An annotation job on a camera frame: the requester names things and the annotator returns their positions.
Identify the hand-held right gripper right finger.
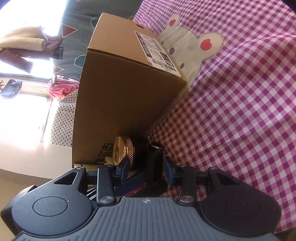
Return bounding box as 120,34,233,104
162,157,234,205

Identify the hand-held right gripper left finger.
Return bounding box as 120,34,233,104
53,157,131,206

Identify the black key fob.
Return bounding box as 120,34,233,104
148,142,165,186

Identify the brown cardboard box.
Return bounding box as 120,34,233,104
71,12,187,169

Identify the black jar with gold lid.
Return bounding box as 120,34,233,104
112,136,151,169

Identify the white star-print cloth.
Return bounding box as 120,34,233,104
49,93,78,147

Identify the purple checked tablecloth with rabbit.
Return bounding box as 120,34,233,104
133,0,296,233

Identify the pink garment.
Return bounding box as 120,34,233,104
48,77,80,102

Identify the blue sheet with coloured shapes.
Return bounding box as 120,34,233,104
53,0,144,81

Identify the black bag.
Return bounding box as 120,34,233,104
0,79,23,97

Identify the maroon garment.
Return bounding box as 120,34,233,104
0,35,64,73

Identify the cream cloth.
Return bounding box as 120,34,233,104
0,24,46,52

